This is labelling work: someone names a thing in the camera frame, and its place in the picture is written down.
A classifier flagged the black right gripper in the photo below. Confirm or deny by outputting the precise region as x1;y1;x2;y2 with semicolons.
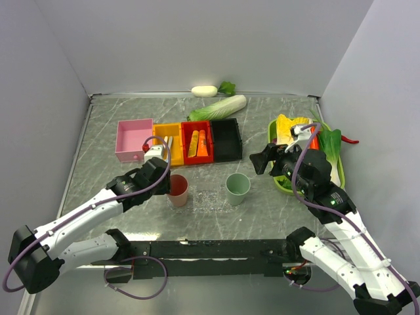
249;140;310;194

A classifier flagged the pink plastic cup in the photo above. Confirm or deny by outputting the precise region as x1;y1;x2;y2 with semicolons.
167;175;189;207

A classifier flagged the mint green plastic cup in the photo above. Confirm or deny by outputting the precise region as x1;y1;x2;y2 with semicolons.
226;173;251;206

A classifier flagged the clear textured acrylic tray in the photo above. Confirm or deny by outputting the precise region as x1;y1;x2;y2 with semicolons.
186;184;235;214

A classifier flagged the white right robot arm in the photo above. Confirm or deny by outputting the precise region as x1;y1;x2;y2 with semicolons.
250;143;419;314

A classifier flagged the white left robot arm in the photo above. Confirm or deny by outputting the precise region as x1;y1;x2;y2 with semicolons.
6;157;171;294

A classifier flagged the lime green vegetable tray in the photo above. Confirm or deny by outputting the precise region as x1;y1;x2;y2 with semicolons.
267;119;346;196

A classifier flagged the yellow toothpaste tube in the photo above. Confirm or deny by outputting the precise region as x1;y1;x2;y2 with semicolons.
187;130;200;158

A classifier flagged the orange toothpaste tube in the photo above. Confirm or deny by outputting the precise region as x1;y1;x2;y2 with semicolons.
196;129;209;157

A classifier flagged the yellow napa cabbage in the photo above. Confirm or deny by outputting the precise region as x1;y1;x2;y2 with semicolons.
276;114;313;145

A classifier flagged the black storage bin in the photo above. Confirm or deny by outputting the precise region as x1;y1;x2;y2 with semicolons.
210;118;243;163

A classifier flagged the pink drawer box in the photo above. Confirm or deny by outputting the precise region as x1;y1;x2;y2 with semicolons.
115;118;153;163

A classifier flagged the yellow storage bin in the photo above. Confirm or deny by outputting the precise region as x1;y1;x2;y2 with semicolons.
152;123;184;167

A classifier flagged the orange carrot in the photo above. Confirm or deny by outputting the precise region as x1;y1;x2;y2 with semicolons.
310;127;320;150

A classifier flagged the red storage bin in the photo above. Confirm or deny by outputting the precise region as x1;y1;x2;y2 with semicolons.
181;121;214;165

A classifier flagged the green napa cabbage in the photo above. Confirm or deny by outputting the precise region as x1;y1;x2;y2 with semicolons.
187;94;247;121

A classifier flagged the green bok choy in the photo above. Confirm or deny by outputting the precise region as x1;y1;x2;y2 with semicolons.
311;110;341;186

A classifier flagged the white radish with leaves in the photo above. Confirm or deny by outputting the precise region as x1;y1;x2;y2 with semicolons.
191;81;236;98

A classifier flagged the red chili pepper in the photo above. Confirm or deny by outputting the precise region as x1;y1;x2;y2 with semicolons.
341;135;360;144

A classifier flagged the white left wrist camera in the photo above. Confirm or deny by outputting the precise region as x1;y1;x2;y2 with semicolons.
142;143;165;163

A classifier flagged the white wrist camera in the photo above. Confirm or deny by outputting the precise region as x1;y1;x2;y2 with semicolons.
285;123;315;153
142;143;165;163

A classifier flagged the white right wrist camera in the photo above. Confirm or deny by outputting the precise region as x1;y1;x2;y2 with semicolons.
285;123;315;153

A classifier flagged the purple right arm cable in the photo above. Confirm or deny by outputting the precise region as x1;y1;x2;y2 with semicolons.
283;122;420;308

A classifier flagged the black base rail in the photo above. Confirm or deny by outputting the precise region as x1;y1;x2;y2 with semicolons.
93;239;303;280

